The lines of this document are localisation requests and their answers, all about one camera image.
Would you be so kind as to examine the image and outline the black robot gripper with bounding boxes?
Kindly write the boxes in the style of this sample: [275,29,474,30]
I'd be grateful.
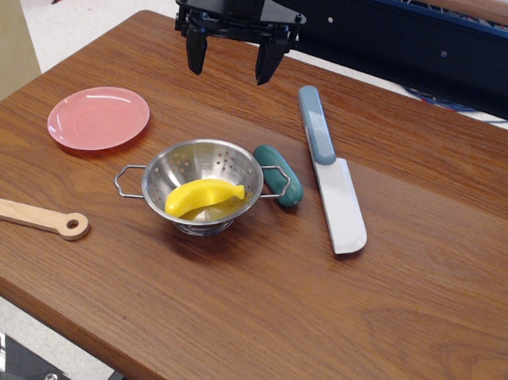
[174,0,306,85]

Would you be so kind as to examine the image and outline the yellow toy banana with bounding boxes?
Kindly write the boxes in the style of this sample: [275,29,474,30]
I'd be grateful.
[165,178,245,218]

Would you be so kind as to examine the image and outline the small steel colander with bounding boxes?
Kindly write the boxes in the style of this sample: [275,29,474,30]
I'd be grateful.
[114,139,291,237]

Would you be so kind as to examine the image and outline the green toy pickle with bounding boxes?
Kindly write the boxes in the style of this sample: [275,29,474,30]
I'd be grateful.
[254,144,304,208]

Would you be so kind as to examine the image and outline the pink plastic plate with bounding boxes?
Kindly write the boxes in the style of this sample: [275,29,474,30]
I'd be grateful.
[47,87,150,151]

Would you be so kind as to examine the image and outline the beige cabinet side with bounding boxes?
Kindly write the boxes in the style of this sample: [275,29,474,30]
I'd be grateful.
[0,0,41,101]

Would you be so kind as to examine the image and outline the black metal base with screw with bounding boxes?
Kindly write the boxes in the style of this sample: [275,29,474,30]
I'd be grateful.
[0,333,129,380]

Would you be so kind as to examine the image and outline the blue handled white spatula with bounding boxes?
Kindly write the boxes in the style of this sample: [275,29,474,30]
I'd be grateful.
[298,85,368,255]

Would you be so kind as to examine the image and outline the blue cables behind frame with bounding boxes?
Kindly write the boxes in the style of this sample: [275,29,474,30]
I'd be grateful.
[401,86,508,128]

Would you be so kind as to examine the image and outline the dark blue metal frame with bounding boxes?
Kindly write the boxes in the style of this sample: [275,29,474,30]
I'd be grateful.
[275,0,508,120]

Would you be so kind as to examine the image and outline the wooden spoon handle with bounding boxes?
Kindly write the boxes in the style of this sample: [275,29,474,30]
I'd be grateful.
[0,197,90,241]

